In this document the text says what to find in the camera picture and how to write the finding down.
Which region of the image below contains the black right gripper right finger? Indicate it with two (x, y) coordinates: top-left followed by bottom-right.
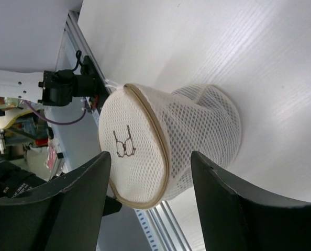
(191, 151), (311, 250)

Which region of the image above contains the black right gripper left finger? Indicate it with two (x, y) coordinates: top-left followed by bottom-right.
(0, 152), (111, 250)

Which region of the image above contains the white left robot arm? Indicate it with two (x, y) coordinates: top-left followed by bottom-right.
(0, 70), (98, 107)

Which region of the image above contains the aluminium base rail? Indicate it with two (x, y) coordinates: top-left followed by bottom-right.
(66, 11), (190, 250)

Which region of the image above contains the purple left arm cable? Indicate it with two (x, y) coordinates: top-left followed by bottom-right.
(23, 100), (88, 127)

